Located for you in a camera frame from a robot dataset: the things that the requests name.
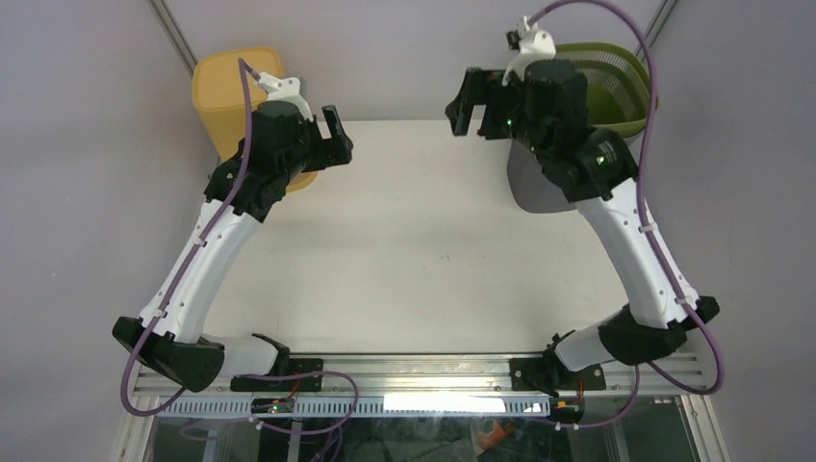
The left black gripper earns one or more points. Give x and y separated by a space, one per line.
337 149

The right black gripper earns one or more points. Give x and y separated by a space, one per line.
480 88

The grey plastic basket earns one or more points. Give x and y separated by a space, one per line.
530 188

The yellow plastic basket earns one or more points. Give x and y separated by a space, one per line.
216 93

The green plastic basket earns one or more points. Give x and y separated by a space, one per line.
618 95

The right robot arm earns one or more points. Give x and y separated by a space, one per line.
544 110

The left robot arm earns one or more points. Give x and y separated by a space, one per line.
168 335

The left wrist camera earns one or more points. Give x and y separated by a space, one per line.
286 89

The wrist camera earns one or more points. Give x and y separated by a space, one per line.
286 89
532 43

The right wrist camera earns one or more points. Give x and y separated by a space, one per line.
532 43

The left aluminium corner post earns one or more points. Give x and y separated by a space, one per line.
174 34

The aluminium corner post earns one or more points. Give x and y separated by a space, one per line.
660 19
174 34

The right aluminium corner post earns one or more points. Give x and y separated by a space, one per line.
660 19

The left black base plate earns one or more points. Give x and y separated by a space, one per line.
277 376

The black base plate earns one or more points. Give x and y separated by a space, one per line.
277 376
545 373

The aluminium front rail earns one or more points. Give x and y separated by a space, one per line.
371 375

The white slotted cable duct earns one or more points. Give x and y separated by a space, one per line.
408 405

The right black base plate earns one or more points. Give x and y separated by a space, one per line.
545 373

